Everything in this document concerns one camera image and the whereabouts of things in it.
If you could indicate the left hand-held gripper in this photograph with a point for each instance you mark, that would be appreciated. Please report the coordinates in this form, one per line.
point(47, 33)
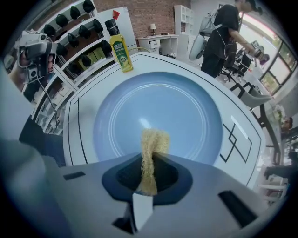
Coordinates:
point(35, 40)

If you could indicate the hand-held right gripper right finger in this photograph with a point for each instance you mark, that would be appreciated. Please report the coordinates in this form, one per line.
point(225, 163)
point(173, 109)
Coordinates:
point(198, 209)

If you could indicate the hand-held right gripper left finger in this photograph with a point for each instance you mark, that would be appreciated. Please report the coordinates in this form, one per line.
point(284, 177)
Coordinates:
point(93, 204)

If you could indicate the yellow sponge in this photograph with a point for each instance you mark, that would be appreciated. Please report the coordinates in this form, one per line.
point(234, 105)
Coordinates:
point(149, 144)

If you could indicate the big blue plate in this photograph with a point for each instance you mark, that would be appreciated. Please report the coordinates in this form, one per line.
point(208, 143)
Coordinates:
point(163, 104)

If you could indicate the person's left hand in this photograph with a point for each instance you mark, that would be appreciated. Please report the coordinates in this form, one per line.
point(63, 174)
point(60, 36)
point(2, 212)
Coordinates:
point(51, 64)

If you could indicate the white shelf rack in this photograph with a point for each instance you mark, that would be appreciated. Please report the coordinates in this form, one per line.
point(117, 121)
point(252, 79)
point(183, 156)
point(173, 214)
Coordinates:
point(66, 79)

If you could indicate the row of black caps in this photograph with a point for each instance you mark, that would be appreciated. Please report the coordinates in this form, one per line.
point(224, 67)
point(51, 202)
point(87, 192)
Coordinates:
point(85, 31)

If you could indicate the person's black shirt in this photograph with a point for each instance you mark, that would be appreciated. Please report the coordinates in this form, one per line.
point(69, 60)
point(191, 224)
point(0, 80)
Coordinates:
point(42, 144)

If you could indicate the yellow liquid bottle black cap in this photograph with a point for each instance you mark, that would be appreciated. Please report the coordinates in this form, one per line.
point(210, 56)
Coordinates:
point(121, 53)

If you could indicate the white refrigerator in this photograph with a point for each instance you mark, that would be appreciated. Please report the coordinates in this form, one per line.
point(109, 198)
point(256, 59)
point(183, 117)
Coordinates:
point(125, 28)

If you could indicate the small table lamp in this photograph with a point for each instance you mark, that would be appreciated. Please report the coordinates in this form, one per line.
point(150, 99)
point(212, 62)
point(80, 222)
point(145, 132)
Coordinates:
point(153, 26)

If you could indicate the grey upholstered chair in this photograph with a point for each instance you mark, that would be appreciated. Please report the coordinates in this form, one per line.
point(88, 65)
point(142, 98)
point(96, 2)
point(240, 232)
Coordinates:
point(256, 97)

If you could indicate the glass vase with flowers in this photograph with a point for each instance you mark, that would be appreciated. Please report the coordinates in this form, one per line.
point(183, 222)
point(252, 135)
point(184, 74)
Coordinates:
point(279, 110)

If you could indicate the white bookcase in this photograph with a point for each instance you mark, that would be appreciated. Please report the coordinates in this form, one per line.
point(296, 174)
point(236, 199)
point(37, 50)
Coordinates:
point(179, 18)

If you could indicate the black office chair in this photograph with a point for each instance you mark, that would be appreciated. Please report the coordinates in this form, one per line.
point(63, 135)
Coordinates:
point(232, 67)

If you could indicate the white oval panel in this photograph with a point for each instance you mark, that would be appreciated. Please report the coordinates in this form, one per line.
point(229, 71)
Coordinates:
point(196, 47)

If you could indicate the black-framed window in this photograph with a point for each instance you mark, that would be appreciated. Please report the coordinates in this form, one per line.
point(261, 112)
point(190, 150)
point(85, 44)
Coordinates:
point(286, 69)

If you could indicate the grey backpack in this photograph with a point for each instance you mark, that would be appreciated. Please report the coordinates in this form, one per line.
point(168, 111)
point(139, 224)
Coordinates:
point(209, 22)

